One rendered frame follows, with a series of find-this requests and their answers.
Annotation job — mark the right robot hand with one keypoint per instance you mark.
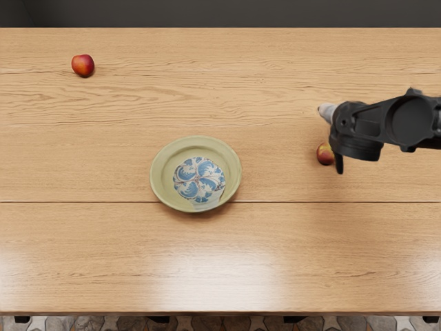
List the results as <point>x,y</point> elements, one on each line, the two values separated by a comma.
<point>326,110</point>

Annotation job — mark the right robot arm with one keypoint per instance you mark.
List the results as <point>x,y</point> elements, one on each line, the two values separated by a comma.
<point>410,120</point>

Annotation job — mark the green plate with blue pattern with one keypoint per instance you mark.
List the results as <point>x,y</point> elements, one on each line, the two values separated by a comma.
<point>195,174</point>

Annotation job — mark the red yellow peach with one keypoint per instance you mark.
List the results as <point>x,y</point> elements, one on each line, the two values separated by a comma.
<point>83,65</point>
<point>323,153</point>

